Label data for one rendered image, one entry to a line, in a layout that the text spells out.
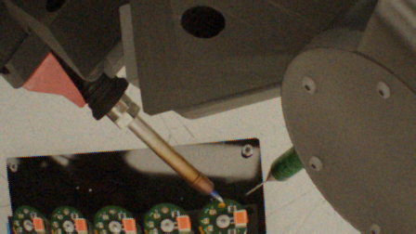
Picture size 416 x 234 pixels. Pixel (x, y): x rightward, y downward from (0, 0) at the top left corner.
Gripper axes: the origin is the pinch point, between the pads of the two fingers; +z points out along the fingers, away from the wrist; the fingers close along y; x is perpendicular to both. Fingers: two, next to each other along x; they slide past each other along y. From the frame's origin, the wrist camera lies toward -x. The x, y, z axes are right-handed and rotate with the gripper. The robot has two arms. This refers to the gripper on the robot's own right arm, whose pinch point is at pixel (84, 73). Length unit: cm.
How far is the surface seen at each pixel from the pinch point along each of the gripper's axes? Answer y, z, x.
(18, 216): -8.8, 3.9, 1.4
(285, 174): 1.6, 1.6, -11.2
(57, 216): -6.8, 4.7, -0.4
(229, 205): 0.1, 7.6, -6.2
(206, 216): -1.1, 7.4, -5.8
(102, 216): -4.7, 5.6, -2.1
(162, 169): 0.1, 10.2, 0.2
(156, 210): -2.4, 6.5, -3.9
